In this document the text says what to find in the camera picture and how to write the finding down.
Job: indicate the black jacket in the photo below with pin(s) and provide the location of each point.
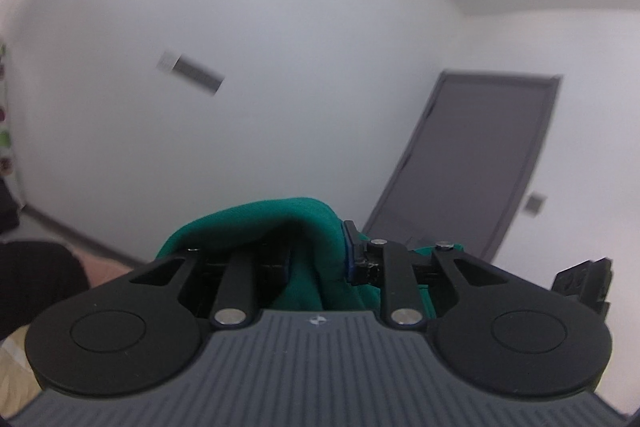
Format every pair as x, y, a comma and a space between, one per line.
40, 282

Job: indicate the grey wall plate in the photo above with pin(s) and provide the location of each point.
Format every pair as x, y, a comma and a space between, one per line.
192, 73

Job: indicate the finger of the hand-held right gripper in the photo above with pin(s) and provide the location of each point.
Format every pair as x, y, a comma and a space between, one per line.
582, 282

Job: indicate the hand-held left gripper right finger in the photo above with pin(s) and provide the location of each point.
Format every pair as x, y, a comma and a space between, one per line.
351, 252

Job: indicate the grey wall switch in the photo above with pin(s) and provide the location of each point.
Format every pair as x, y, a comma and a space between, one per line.
535, 204

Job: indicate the green hoodie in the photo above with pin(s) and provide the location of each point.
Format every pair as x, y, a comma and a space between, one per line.
320, 252

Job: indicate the dark grey door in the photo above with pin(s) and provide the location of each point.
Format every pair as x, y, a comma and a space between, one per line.
465, 167

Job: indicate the patchwork blanket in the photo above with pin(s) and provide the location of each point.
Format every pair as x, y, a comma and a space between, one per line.
20, 372

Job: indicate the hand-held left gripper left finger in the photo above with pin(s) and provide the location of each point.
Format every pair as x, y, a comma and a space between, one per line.
236, 279

